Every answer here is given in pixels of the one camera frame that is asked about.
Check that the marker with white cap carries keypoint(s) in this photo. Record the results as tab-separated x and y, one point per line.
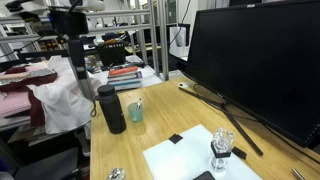
138	104

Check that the white blue book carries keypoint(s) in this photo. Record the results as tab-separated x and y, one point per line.
126	85

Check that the teal plastic cup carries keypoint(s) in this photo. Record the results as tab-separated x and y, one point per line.
135	115

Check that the stack of books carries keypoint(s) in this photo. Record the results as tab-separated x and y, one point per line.
125	77

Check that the orange book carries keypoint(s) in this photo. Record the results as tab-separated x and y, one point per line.
123	70

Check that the small black square pad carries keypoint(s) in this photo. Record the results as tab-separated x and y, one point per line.
239	152
204	176
175	138

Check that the white box device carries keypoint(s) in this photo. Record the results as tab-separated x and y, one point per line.
178	41

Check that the black mesh basket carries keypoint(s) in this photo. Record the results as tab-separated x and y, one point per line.
111	53

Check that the white rectangular mat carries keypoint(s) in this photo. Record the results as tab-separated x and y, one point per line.
180	156

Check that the clear glass on base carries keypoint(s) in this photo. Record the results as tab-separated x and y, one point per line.
221	146

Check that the black monitor stand legs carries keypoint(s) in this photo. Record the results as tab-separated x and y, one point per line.
240	128

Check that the small clear glass jar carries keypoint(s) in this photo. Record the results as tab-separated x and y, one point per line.
115	174

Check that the white cloth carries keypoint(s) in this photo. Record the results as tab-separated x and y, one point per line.
63	100

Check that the large black monitor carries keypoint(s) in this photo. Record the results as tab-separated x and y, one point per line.
260	60

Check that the maroon cloth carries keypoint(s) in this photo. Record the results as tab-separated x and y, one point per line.
36	110

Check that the grey keyboard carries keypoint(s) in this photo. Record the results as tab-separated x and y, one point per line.
33	74

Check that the grey chair seat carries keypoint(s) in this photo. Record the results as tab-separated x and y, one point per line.
46	166

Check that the pink cloth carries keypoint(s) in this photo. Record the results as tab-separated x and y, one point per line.
13	102

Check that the metal cylinder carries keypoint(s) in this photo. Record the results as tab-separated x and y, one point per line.
298	174

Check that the aluminium extrusion frame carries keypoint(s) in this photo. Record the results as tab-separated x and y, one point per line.
154	36

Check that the grey camera stand post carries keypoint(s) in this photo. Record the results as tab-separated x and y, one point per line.
81	73

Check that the black camera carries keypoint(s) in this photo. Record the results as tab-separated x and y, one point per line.
68	22

